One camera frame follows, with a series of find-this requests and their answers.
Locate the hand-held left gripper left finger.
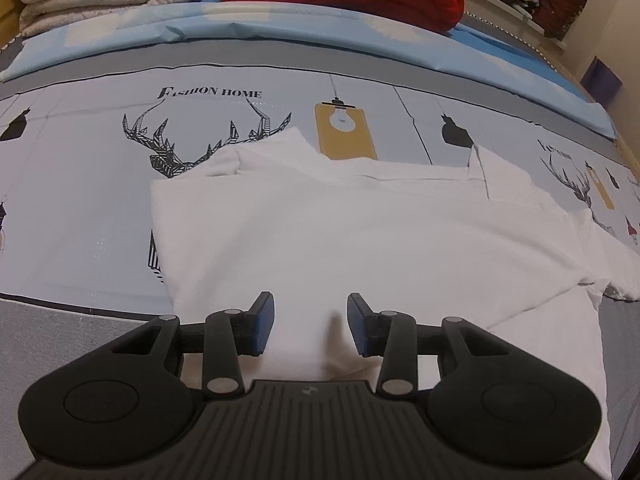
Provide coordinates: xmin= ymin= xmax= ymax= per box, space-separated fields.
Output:
xmin=111 ymin=291 xmax=277 ymax=395

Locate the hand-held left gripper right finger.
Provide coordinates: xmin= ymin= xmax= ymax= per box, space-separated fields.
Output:
xmin=347 ymin=292 xmax=516 ymax=397

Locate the white t-shirt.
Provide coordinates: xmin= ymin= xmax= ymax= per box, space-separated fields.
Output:
xmin=150 ymin=127 xmax=640 ymax=480

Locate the printed bed sheet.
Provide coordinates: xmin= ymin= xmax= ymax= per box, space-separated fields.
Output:
xmin=0 ymin=0 xmax=640 ymax=480

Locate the white studded headboard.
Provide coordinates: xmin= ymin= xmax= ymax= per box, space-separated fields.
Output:
xmin=463 ymin=0 xmax=591 ymax=96

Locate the purple box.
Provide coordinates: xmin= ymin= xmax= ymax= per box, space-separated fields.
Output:
xmin=580 ymin=58 xmax=624 ymax=106

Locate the dark brown cushion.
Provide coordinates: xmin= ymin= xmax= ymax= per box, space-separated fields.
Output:
xmin=532 ymin=0 xmax=591 ymax=40

